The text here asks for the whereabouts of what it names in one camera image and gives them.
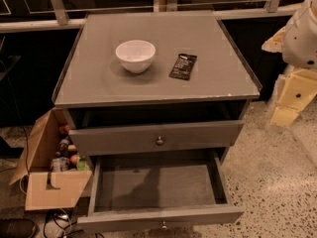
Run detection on clear jar in box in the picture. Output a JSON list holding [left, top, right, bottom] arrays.
[[52, 157, 69, 173]]

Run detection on black cables on floor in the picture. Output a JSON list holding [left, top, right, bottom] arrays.
[[43, 208, 105, 238]]

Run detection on green packet in box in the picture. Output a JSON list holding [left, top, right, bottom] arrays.
[[76, 156, 90, 171]]

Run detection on grey drawer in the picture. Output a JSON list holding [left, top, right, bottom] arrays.
[[62, 100, 252, 157], [78, 149, 244, 233]]

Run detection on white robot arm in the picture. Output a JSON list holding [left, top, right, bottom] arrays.
[[262, 0, 317, 127]]

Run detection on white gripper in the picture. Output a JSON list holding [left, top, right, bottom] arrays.
[[271, 69, 317, 127]]

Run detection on metal railing frame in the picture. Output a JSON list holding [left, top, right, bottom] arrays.
[[0, 0, 304, 33]]

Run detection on cardboard box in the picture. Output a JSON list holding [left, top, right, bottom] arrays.
[[10, 108, 92, 210]]

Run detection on black object on floor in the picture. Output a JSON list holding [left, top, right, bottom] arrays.
[[0, 218, 37, 238]]

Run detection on red fruit in box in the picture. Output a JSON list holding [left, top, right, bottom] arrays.
[[69, 154, 78, 165]]

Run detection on white ceramic bowl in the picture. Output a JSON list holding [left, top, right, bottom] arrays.
[[115, 40, 156, 73]]

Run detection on grey drawer cabinet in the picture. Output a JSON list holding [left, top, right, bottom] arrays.
[[52, 11, 264, 171]]

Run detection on black snack packet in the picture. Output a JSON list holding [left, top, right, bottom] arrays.
[[169, 54, 197, 80]]

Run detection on grey top drawer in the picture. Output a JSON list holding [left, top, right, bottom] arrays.
[[62, 100, 252, 157]]

